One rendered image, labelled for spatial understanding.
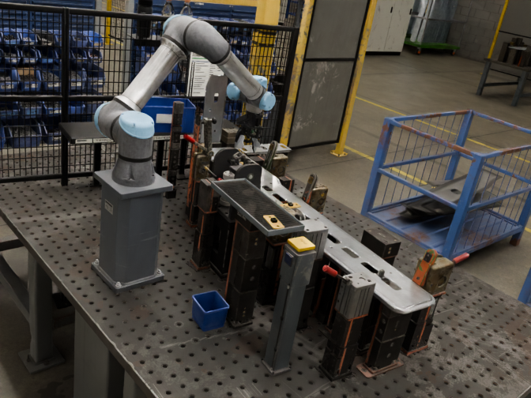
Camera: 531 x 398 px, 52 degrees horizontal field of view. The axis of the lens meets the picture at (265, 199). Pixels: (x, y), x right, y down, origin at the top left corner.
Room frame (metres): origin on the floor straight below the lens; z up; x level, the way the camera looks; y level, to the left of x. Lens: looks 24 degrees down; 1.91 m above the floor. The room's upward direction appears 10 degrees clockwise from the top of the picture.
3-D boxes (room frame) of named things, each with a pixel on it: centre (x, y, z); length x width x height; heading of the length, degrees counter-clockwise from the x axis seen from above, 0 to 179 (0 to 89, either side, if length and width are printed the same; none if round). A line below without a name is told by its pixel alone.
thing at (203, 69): (2.89, 0.42, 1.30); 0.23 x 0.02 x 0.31; 126
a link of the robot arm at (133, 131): (1.80, 0.48, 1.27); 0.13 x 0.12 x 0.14; 48
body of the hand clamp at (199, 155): (2.28, 0.31, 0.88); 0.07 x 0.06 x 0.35; 126
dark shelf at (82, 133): (2.61, 0.59, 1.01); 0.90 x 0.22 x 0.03; 126
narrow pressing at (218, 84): (2.60, 0.32, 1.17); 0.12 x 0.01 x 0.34; 126
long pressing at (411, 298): (2.00, -0.12, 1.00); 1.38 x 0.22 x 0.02; 36
